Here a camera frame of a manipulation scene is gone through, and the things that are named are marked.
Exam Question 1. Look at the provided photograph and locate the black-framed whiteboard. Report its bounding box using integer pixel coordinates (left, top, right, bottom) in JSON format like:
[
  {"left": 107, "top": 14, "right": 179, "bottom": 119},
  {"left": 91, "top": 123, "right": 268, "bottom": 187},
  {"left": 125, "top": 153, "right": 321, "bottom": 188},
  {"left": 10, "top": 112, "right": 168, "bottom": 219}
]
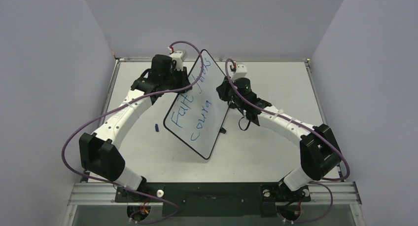
[{"left": 163, "top": 49, "right": 228, "bottom": 160}]

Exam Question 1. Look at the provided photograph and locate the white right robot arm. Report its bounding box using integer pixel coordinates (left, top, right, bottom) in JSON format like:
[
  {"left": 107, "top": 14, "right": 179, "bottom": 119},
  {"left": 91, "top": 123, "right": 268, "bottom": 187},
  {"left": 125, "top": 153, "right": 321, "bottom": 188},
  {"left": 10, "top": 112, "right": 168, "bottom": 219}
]
[{"left": 216, "top": 77, "right": 342, "bottom": 200}]

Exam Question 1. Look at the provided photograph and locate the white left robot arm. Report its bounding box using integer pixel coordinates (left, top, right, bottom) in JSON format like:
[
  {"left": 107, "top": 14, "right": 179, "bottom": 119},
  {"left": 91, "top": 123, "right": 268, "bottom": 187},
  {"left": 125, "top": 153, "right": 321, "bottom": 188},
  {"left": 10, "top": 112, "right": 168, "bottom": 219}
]
[{"left": 79, "top": 50, "right": 190, "bottom": 201}]

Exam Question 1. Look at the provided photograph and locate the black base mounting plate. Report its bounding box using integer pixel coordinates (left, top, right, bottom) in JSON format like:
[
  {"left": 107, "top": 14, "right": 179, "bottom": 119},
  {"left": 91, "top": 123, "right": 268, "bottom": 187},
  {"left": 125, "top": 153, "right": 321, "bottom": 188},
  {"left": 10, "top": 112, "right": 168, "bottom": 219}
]
[{"left": 115, "top": 182, "right": 311, "bottom": 219}]

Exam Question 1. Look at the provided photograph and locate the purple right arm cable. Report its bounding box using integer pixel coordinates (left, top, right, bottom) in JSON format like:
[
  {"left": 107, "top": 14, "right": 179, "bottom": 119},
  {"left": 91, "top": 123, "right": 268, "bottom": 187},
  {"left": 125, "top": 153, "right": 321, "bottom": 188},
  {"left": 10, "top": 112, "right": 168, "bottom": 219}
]
[{"left": 225, "top": 58, "right": 350, "bottom": 182}]

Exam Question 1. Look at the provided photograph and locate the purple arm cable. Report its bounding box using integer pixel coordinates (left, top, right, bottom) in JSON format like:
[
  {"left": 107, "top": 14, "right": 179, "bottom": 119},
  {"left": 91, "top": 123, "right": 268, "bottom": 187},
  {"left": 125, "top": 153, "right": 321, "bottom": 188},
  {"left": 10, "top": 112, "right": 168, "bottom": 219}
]
[
  {"left": 61, "top": 40, "right": 205, "bottom": 225},
  {"left": 225, "top": 58, "right": 350, "bottom": 182}
]

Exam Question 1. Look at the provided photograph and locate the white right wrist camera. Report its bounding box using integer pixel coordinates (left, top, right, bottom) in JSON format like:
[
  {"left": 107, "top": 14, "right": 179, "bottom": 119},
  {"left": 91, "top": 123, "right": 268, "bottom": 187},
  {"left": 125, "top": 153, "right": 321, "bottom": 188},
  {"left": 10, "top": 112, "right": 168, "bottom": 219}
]
[{"left": 230, "top": 64, "right": 247, "bottom": 81}]

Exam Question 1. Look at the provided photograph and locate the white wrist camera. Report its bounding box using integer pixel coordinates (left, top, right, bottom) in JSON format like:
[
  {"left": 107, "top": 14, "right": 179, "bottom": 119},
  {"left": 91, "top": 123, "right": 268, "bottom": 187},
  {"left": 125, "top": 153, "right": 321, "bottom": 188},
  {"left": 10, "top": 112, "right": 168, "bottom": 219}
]
[
  {"left": 230, "top": 64, "right": 247, "bottom": 81},
  {"left": 169, "top": 50, "right": 187, "bottom": 71}
]

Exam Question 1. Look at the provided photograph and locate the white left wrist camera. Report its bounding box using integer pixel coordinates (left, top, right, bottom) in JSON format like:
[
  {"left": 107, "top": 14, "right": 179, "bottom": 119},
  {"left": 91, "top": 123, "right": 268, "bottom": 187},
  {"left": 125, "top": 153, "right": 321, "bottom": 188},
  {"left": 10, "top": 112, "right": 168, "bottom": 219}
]
[{"left": 169, "top": 50, "right": 187, "bottom": 71}]

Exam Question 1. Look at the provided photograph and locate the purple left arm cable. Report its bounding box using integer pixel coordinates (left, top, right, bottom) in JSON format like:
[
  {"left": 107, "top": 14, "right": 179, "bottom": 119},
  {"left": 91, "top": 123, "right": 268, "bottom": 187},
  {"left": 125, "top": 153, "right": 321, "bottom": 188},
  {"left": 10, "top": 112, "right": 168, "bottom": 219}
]
[{"left": 61, "top": 40, "right": 205, "bottom": 225}]

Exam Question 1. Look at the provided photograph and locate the aluminium front frame rail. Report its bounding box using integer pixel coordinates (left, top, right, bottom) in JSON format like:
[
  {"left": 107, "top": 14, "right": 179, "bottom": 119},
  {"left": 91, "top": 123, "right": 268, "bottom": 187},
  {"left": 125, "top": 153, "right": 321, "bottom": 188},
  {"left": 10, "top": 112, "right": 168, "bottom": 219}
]
[{"left": 68, "top": 182, "right": 362, "bottom": 206}]

